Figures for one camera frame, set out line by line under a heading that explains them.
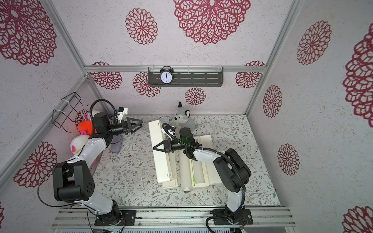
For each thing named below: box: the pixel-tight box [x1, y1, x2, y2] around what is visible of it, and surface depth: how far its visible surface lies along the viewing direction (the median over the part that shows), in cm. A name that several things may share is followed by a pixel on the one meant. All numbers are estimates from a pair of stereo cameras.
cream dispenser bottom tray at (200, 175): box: [190, 159, 210, 188], surface depth 83 cm
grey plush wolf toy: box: [170, 101, 196, 133], surface depth 98 cm
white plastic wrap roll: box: [180, 149, 192, 193], surface depth 86 cm
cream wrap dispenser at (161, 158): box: [148, 119, 174, 184], surface depth 77 cm
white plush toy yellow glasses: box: [69, 134, 90, 156], surface depth 81 cm
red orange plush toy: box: [78, 119, 93, 137], surface depth 88 cm
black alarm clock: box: [159, 65, 174, 85], surface depth 92 cm
